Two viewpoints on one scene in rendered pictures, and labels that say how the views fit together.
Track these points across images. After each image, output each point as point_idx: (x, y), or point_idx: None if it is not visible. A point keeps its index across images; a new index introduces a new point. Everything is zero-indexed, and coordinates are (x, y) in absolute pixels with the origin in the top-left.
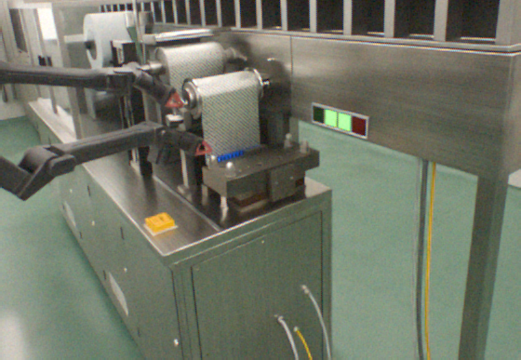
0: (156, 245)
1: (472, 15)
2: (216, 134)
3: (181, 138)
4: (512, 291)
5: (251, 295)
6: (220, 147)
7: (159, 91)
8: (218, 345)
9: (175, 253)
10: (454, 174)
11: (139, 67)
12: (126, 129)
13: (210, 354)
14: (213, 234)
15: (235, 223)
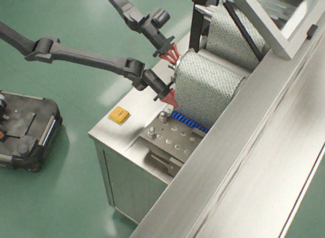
0: (98, 124)
1: None
2: (183, 101)
3: (152, 85)
4: None
5: (139, 191)
6: (185, 110)
7: (155, 45)
8: (118, 187)
9: (93, 137)
10: None
11: (157, 18)
12: (107, 58)
13: (114, 186)
14: (116, 150)
15: (133, 158)
